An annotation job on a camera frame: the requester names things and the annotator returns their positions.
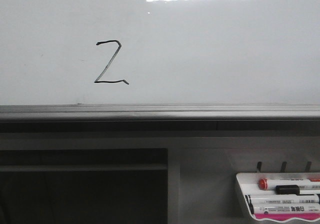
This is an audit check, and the white marker tray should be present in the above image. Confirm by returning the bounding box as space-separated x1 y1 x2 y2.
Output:
235 172 320 224

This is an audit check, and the white marker black end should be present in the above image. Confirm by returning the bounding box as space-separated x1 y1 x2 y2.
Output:
244 194 320 205

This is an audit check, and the white whiteboard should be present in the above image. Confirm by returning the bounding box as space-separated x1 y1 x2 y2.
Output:
0 0 320 105

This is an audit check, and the grey whiteboard stand frame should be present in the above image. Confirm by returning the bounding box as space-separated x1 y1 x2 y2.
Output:
0 119 320 224

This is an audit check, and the white marker with label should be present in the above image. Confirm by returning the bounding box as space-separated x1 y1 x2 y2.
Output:
249 203 320 215

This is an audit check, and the black capped whiteboard marker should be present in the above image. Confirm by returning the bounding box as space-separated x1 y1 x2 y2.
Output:
275 184 320 195

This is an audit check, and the black tray hook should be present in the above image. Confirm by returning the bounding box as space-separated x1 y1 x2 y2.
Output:
279 161 287 173
304 161 312 173
256 161 262 173

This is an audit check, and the red capped whiteboard marker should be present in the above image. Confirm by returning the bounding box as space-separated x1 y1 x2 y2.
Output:
258 178 320 190

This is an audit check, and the grey whiteboard frame ledge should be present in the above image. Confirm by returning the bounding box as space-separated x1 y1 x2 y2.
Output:
0 104 320 122

